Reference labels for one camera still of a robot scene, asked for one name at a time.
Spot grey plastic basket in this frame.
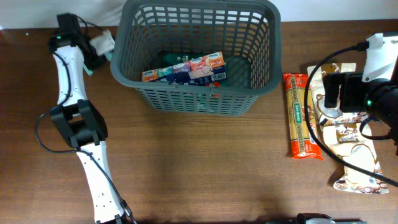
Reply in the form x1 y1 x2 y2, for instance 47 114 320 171
111 0 282 115

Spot colourful Kleenex tissue multipack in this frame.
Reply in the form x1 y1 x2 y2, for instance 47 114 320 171
141 51 228 86

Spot black base at table edge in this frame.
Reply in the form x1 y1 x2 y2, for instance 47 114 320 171
265 213 368 224

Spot Pantree pouch dark contents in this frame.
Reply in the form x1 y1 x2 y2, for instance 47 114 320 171
310 63 368 129

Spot light blue tissue pack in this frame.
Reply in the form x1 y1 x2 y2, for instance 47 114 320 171
82 50 113 76

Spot San Remo spaghetti pack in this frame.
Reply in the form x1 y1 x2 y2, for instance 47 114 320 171
283 73 323 160

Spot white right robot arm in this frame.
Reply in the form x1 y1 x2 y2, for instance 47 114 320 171
322 31 397 144

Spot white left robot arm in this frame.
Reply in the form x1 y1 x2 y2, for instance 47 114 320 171
49 13 131 223

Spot Pantree pouch white contents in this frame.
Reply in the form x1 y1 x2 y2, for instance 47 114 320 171
323 123 389 194

